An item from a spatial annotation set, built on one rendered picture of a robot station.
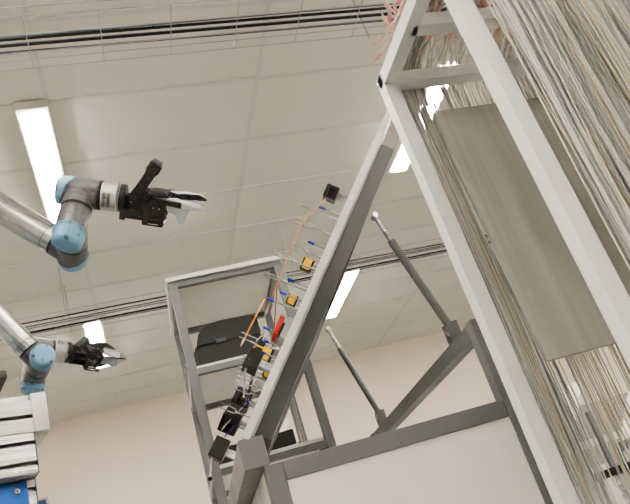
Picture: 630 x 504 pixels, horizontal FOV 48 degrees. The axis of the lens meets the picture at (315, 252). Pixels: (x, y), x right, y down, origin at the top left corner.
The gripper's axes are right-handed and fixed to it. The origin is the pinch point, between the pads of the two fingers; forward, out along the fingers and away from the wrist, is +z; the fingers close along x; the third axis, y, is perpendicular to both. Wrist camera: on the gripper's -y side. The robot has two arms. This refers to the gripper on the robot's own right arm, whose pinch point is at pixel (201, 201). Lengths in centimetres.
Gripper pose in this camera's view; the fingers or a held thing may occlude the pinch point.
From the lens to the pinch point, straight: 181.3
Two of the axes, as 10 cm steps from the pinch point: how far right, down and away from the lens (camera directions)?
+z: 9.8, 1.4, 1.1
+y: -1.6, 9.3, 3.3
